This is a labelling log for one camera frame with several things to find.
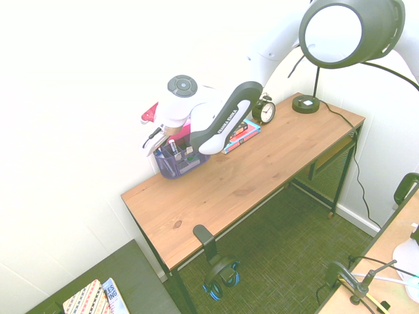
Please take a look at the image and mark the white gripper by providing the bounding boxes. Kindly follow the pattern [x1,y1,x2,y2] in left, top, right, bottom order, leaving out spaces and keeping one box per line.
[138,130,172,156]

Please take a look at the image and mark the white marker with label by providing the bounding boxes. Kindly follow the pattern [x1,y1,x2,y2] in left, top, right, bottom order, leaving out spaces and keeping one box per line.
[168,138,182,162]

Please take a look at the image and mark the pink sticky note pad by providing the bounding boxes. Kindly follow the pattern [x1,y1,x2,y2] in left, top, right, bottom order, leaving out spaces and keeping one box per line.
[170,120,192,142]

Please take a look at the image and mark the purple mesh desk organizer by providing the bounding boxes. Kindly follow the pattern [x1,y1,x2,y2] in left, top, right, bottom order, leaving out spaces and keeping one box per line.
[153,135,212,180]

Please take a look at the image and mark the red and teal book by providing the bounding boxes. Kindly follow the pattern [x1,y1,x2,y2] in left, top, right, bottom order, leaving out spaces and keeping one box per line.
[222,118,263,155]

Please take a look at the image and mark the black headphone hook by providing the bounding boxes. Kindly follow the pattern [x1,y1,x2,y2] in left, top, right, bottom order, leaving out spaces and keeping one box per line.
[192,224,224,270]

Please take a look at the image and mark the black twin bell alarm clock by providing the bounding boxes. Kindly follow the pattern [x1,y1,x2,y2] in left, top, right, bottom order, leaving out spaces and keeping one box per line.
[251,92,277,126]

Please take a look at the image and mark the black side table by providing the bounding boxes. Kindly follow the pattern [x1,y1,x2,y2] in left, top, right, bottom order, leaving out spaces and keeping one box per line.
[25,238,181,314]

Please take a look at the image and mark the black and blue headphones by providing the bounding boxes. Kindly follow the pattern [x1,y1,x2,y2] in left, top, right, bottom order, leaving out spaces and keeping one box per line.
[202,254,242,302]

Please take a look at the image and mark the white and blue book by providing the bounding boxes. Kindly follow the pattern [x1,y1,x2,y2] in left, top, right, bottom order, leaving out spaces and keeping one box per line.
[101,277,130,314]

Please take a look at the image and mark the striped patterned notebook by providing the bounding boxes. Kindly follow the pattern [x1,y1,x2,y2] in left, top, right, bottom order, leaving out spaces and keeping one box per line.
[62,279,111,314]

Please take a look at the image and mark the black desk lamp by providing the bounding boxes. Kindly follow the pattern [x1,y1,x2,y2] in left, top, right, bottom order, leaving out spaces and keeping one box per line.
[291,64,321,115]

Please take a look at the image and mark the black C clamp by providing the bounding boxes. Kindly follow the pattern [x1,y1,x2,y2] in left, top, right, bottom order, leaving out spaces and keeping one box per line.
[325,260,355,289]

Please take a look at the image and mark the wooden table with black edge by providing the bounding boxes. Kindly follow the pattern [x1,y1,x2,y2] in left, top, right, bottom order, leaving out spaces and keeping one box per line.
[318,188,419,314]

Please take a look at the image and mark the black table clamp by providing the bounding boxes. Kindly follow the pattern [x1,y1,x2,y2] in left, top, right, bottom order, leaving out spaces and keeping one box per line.
[393,172,419,206]

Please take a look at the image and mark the wooden desk with black frame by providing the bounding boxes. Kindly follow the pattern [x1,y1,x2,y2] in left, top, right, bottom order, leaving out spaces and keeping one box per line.
[120,94,366,314]

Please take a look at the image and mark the black lamp power cord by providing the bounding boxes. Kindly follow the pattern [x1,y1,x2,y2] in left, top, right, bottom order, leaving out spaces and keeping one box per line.
[318,99,383,230]

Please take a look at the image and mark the grey camera stand arm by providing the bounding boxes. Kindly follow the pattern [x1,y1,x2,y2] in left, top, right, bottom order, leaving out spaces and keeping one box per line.
[349,259,397,305]

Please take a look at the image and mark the thick black cable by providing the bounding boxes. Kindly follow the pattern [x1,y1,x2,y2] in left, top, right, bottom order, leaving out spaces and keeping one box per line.
[361,61,419,93]

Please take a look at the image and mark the white and teal cable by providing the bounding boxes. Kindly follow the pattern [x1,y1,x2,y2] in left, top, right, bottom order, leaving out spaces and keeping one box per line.
[352,270,419,286]

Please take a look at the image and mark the white round pedestal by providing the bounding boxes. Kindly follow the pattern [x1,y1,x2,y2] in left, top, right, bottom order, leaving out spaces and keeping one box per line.
[392,224,419,283]

